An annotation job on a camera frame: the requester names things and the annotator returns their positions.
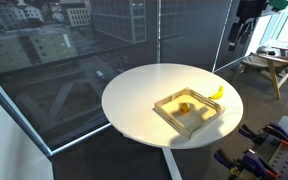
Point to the round yellow fruit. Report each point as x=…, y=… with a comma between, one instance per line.
x=185, y=107

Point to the wooden slatted crate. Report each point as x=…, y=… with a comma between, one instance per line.
x=203, y=111

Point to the yellow banana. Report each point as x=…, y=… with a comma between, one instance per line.
x=218, y=94

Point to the blue orange clamp lower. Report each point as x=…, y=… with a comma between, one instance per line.
x=251, y=162

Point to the blue orange clamp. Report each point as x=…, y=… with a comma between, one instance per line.
x=271, y=129
x=251, y=162

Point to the blue orange clamp upper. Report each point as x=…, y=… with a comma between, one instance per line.
x=271, y=129

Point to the wooden lounge chair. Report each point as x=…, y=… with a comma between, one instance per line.
x=268, y=66

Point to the white table pedestal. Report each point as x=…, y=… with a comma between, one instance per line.
x=171, y=163

